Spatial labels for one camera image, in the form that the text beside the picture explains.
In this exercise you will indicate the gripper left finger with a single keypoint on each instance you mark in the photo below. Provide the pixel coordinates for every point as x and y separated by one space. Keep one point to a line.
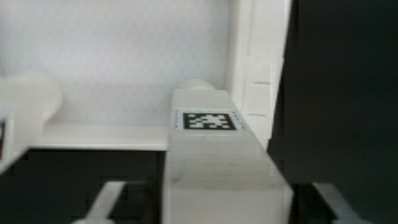
127 204

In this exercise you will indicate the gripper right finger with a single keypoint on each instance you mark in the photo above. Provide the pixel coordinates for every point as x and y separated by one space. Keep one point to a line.
321 206

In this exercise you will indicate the white leg with peg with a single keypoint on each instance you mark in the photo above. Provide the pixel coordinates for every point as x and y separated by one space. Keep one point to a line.
225 188

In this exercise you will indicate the white square desk top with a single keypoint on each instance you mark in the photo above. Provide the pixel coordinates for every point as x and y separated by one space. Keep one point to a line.
122 48

